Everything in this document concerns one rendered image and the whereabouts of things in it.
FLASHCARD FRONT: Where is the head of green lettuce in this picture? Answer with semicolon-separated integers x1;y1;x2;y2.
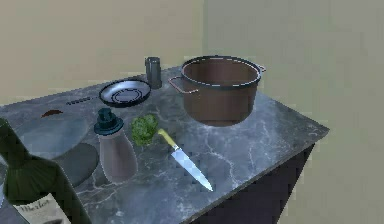
130;113;160;147

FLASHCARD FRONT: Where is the brown cooking pot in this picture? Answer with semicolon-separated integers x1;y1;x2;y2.
167;55;267;127

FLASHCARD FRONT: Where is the grey marble kitchen counter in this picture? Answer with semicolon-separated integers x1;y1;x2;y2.
0;65;330;224

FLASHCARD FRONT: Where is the dark grey cup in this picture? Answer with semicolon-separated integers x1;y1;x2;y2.
144;56;163;90

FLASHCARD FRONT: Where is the black rimmed silver plate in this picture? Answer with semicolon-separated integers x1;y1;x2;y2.
98;78;152;109

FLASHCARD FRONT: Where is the brown bottle with dark cap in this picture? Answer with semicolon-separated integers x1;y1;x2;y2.
93;107;139;184

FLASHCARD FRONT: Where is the thin black utensil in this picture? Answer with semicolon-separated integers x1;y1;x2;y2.
65;96;92;106

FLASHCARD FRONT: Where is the small dark red utensil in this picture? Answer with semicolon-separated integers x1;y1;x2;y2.
40;109;64;119

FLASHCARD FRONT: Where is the dark green wine bottle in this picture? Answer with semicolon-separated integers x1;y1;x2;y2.
0;117;93;224

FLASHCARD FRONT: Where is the yellow handled kitchen knife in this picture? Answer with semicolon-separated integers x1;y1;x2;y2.
157;128;214;193

